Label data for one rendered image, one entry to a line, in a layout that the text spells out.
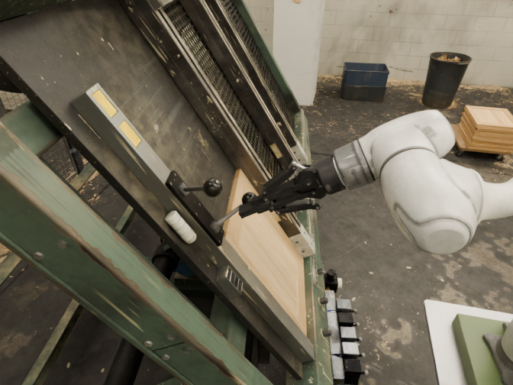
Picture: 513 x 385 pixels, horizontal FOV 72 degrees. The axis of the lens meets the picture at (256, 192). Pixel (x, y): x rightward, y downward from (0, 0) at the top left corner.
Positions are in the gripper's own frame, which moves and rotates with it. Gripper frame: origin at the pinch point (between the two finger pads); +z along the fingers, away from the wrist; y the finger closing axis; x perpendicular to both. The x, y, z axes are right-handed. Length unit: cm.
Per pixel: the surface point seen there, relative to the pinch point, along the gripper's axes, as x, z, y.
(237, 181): 30.5, 13.7, 8.4
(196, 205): -1.3, 10.6, -6.9
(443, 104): 419, -128, 233
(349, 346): 10, 6, 76
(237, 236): 9.2, 13.7, 12.7
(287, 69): 421, 38, 88
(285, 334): -3.9, 13.7, 41.6
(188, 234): -7.0, 13.1, -4.2
